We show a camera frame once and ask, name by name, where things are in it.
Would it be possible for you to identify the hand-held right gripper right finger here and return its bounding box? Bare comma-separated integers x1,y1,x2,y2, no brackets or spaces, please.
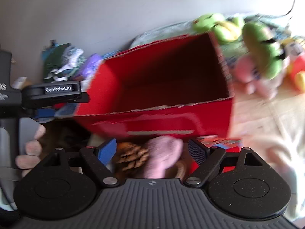
185,138,264,188

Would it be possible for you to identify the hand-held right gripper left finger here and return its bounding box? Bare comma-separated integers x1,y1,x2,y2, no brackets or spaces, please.
40,138,120,188

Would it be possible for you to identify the beige ring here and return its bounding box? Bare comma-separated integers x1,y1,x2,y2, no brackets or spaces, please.
167,160,188,178

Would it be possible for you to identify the large brown pine cone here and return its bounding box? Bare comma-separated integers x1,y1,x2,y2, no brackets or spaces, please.
116,142,149,172

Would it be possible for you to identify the pink plush toy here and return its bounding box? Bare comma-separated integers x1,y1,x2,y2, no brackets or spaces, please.
142,135,184,179

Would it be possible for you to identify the red cardboard box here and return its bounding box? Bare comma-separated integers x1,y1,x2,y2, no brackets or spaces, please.
73,32,237,146

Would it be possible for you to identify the person's left hand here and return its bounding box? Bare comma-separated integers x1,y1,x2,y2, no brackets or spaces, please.
15,124,46,178

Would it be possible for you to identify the blue glasses case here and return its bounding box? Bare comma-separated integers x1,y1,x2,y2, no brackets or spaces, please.
35,108,57,123

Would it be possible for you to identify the purple tissue packet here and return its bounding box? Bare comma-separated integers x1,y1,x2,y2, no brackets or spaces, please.
77,53,104,83

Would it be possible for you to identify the stack of folded clothes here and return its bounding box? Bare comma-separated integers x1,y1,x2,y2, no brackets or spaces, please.
42,39,85,82

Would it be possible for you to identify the cream blanket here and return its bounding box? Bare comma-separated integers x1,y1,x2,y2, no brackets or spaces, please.
232,83,305,221

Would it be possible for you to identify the pale pink soft toy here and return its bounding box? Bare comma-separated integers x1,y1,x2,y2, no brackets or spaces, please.
235,57,280,100

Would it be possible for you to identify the light green crumpled sheet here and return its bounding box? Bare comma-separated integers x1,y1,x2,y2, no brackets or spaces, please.
130,21,199,51

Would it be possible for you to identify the yellow red toy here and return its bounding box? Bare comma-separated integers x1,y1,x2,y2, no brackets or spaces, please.
282,36,305,92

